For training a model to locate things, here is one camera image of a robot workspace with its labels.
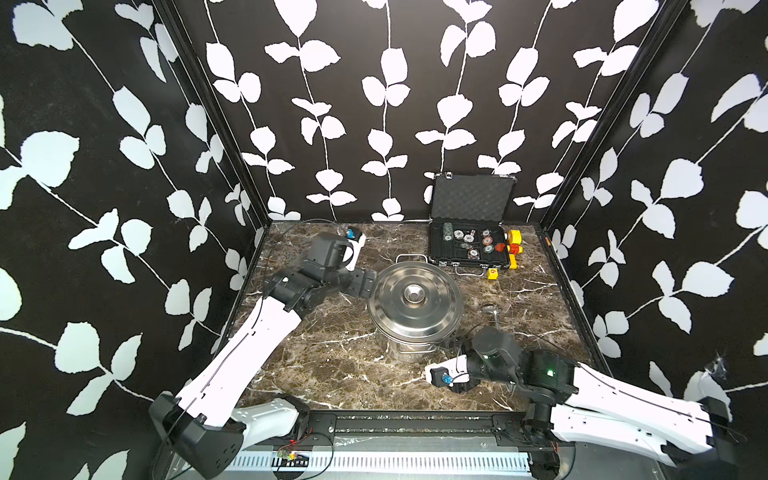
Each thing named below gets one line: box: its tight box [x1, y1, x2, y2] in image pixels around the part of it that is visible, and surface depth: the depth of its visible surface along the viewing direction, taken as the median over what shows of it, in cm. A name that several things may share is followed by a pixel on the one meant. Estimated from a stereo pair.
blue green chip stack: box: [443, 222, 453, 241], surface depth 117 cm
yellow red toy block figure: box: [506, 229, 524, 269], surface depth 113 cm
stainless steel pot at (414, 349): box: [370, 254, 463, 363], surface depth 75 cm
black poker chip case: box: [428, 172, 517, 277], surface depth 113 cm
